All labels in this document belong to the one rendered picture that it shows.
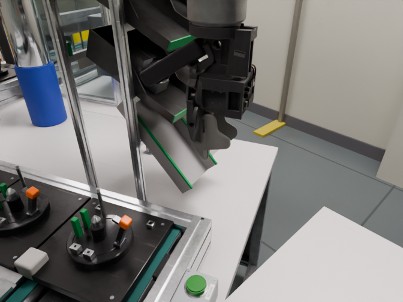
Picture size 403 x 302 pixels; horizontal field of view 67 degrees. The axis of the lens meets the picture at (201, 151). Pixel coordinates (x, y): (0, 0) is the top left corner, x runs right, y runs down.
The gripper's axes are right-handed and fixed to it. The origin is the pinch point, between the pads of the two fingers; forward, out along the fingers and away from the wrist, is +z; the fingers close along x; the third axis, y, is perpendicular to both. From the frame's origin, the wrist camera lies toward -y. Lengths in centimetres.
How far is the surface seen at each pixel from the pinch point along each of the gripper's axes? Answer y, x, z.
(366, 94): 57, 240, 69
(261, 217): 4, 65, 72
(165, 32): -17.0, 21.5, -14.0
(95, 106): -91, 76, 37
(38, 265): -29.4, -15.1, 25.3
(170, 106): -16.1, 20.0, 2.6
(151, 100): -18.7, 16.1, 0.1
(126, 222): -13.6, -5.4, 16.3
